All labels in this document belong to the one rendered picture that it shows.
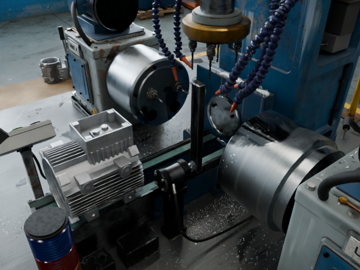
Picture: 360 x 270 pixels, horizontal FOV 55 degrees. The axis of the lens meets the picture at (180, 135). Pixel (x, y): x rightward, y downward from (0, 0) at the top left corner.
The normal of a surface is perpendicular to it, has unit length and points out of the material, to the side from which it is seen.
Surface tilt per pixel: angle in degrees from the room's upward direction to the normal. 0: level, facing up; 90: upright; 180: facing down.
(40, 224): 0
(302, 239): 89
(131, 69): 43
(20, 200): 0
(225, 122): 90
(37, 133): 54
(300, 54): 90
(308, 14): 90
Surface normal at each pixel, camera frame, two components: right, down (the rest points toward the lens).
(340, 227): -0.80, 0.33
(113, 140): 0.60, 0.45
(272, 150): -0.42, -0.53
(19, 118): 0.00, -0.83
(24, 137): 0.48, -0.13
